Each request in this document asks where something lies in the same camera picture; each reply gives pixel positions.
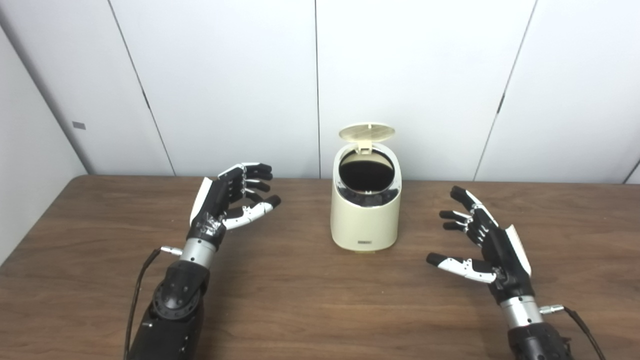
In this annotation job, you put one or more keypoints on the small grey wall sticker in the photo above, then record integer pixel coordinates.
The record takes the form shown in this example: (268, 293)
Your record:
(78, 125)

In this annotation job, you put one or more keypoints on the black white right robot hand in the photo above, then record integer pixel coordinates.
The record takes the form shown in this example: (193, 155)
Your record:
(507, 262)

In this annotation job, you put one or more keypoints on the cream round bin lid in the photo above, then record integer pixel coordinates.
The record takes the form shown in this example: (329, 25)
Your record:
(366, 131)

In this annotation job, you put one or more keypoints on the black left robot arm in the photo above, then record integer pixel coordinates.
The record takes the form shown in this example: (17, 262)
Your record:
(175, 305)

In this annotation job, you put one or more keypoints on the cream-colored bin body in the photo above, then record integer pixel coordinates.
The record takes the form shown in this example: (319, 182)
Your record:
(365, 225)

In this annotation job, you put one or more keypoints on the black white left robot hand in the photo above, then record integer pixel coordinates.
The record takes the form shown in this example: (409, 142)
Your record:
(212, 207)

